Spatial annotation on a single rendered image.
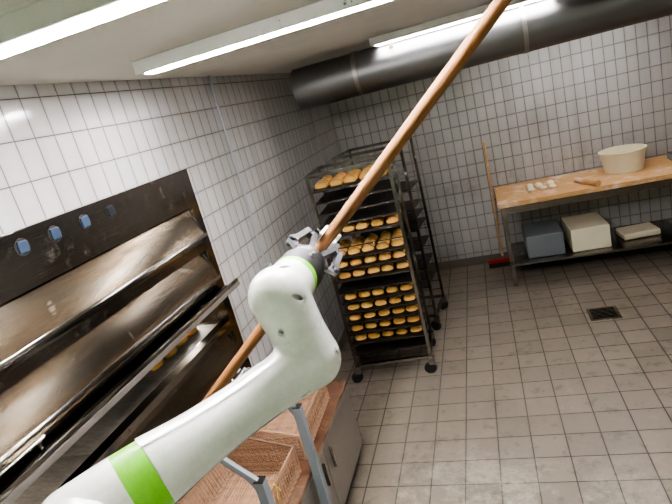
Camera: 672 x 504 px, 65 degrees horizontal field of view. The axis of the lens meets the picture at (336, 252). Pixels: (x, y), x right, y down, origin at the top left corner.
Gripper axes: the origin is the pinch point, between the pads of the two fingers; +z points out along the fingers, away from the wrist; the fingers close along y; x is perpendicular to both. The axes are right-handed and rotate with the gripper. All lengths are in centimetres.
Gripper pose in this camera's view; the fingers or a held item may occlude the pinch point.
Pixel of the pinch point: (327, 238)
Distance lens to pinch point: 123.9
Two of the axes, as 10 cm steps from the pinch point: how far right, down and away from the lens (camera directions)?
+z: 2.3, -3.2, 9.2
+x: 5.5, -7.3, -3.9
